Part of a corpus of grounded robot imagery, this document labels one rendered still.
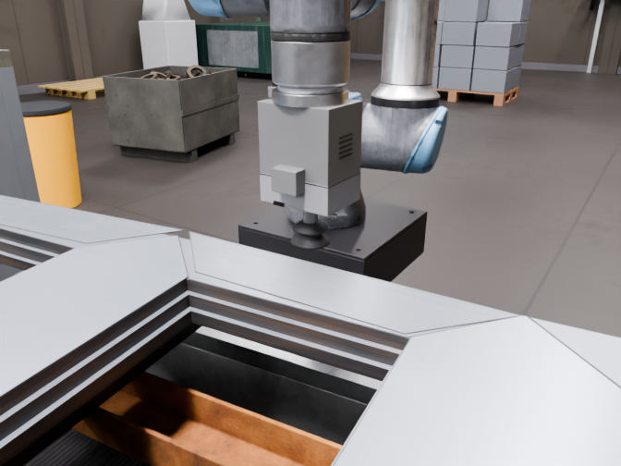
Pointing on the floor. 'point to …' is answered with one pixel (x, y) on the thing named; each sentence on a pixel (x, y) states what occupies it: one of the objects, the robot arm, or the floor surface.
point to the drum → (53, 152)
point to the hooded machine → (167, 34)
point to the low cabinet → (236, 47)
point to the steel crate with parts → (172, 110)
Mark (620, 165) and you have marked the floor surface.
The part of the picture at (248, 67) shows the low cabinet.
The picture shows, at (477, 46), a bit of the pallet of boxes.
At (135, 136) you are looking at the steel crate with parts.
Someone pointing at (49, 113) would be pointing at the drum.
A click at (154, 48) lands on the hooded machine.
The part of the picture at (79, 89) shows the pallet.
